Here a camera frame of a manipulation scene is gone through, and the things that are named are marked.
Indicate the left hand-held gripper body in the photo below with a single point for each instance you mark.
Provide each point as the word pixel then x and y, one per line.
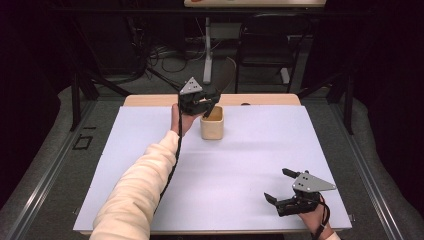
pixel 193 96

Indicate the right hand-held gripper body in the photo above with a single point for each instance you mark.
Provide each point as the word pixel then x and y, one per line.
pixel 305 193

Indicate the black spatula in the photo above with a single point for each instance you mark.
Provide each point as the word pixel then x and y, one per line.
pixel 210 110

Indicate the beige square cup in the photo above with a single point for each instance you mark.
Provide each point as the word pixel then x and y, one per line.
pixel 213 128

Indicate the person's right hand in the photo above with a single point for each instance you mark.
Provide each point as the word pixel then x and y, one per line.
pixel 313 218

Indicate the person's left hand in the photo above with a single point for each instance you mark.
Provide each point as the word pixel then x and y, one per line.
pixel 181 121

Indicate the white desk leg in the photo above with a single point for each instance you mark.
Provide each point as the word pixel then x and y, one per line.
pixel 208 53

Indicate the wooden table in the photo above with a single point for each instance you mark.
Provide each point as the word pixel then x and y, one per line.
pixel 150 99

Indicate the white table mat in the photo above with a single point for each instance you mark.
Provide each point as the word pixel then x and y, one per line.
pixel 233 173

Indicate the short white desk foot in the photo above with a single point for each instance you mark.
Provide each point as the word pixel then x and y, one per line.
pixel 285 76

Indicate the black folding chair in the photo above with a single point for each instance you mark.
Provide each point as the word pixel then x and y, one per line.
pixel 266 43

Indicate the light wooden desk top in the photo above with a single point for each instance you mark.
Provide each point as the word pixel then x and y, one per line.
pixel 253 3

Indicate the grey metal floor rail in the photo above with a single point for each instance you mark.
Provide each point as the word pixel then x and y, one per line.
pixel 366 173
pixel 50 170

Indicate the black metal frame stand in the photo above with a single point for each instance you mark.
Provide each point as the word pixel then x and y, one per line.
pixel 348 100
pixel 76 100

